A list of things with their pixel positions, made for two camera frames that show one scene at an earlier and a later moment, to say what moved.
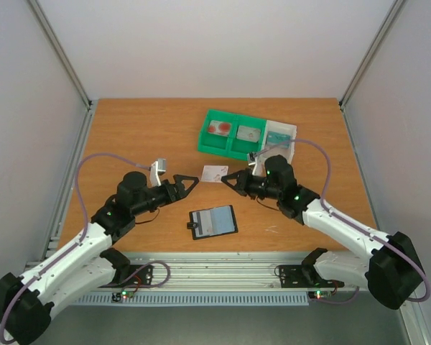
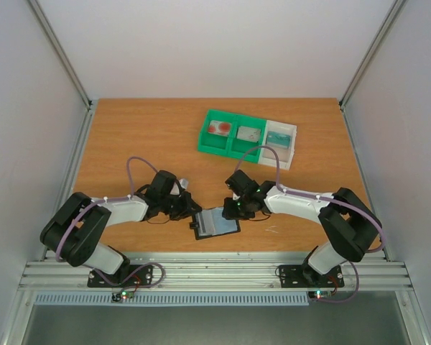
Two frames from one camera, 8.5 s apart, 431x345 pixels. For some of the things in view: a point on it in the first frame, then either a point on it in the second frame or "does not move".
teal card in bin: [279, 139] does not move
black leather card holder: [212, 221] does not move
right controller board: [319, 294] does not move
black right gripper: [242, 182] -> [230, 210]
